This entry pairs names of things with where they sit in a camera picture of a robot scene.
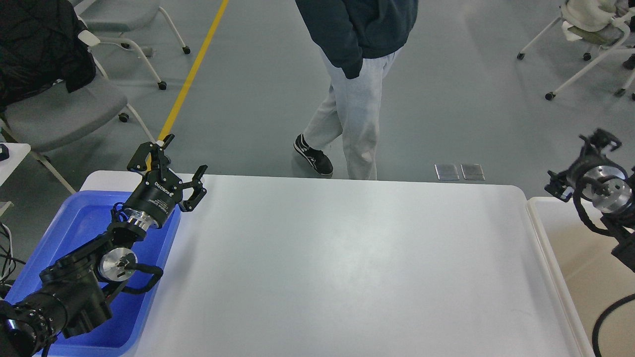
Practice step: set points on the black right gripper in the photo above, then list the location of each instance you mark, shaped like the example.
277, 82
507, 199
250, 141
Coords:
592, 164

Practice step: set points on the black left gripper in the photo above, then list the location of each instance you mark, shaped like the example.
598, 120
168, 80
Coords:
155, 196

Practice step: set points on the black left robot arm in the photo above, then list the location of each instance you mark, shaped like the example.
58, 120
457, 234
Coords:
78, 288

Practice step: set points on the blue plastic bin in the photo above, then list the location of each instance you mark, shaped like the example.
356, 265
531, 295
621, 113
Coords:
82, 217

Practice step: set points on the right floor outlet plate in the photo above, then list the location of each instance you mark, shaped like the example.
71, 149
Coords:
473, 172

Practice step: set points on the beige plastic bin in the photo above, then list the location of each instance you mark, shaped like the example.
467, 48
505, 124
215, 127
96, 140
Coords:
588, 277

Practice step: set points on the grey office chair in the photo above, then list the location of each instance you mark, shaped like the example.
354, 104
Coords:
55, 117

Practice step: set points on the white chair with beige cushion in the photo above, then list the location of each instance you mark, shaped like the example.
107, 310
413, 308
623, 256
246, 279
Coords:
605, 25

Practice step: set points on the white side table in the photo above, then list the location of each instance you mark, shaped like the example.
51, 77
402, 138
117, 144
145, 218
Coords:
12, 154

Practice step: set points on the black jacket on chair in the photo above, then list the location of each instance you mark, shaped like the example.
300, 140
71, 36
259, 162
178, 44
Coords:
40, 45

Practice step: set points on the standing person in grey trousers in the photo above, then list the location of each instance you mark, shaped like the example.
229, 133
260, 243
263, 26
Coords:
359, 41

